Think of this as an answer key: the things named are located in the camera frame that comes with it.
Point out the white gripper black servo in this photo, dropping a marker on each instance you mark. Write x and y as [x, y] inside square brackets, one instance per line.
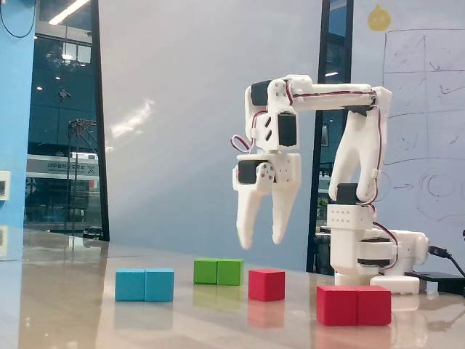
[288, 170]

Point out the small red cube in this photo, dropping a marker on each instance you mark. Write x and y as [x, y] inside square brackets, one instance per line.
[267, 285]

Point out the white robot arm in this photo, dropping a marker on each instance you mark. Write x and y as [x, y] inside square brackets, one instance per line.
[359, 152]

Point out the long green block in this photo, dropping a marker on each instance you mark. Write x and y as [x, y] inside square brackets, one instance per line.
[218, 272]

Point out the long red block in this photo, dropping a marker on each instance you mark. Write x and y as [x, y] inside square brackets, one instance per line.
[354, 305]

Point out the long blue block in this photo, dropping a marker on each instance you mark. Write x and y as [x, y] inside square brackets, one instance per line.
[144, 285]

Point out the flat black power box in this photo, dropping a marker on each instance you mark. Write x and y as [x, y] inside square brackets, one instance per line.
[441, 279]

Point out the yellow round sticker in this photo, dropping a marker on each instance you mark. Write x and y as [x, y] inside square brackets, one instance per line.
[379, 19]

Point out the black window frame post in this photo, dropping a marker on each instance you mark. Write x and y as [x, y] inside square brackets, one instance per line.
[100, 127]
[328, 54]

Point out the white wall socket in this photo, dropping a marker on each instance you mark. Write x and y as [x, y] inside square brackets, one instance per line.
[4, 185]

